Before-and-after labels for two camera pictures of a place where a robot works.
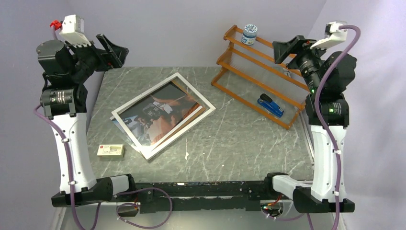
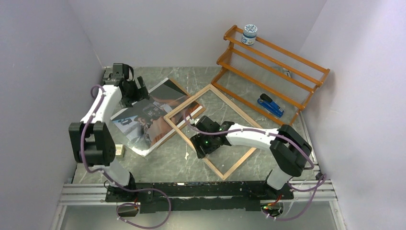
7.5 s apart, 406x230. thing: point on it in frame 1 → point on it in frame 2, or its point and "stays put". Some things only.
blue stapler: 267,103 stays put
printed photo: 157,116 stays put
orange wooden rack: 250,74 stays put
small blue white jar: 249,36 stays put
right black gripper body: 308,60 → 208,144
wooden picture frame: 139,144 → 205,157
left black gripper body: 87,60 → 135,94
